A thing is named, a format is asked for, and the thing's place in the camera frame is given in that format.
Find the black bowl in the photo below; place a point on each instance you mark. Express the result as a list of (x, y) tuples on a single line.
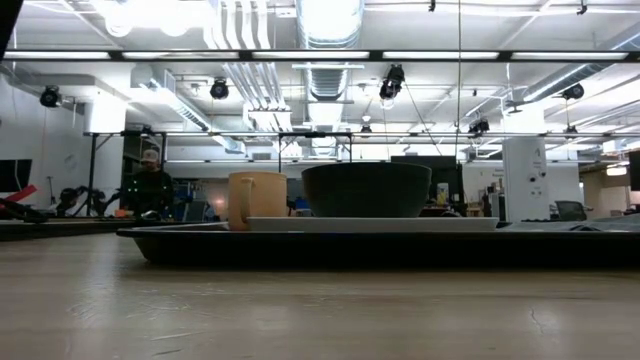
[(365, 192)]

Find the orange plastic mug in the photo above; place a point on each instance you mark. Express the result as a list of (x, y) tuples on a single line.
[(265, 197)]

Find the white round plate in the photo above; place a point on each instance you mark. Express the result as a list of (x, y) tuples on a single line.
[(370, 224)]

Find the black background robot arm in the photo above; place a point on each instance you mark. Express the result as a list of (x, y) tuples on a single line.
[(70, 197)]

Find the black plastic serving tray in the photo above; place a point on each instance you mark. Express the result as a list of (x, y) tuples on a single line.
[(350, 250)]

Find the black hanging spotlight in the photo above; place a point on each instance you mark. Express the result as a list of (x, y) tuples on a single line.
[(479, 126), (573, 91), (219, 89), (392, 82), (50, 96)]

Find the yellow bottle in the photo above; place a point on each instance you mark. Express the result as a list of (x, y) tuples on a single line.
[(442, 194)]

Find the black desk monitor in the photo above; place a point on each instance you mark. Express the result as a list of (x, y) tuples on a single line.
[(445, 172)]

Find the black overhead light bar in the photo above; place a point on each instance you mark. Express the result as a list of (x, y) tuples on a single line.
[(375, 55)]

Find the white ceiling pipes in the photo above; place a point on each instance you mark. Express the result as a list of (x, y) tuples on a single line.
[(250, 50)]

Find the person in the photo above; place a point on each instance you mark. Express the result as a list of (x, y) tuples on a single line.
[(150, 192)]

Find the white pillar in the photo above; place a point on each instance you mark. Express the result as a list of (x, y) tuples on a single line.
[(525, 170)]

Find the black office chair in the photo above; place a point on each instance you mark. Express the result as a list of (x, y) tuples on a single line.
[(570, 210)]

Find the red bar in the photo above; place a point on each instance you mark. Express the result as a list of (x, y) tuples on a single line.
[(22, 192)]

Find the silver ventilation duct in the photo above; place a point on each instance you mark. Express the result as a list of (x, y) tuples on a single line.
[(327, 20)]

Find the black workstation frame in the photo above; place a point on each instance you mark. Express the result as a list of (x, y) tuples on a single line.
[(90, 170)]

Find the black wall monitor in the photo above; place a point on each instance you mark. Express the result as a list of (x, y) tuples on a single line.
[(15, 175)]

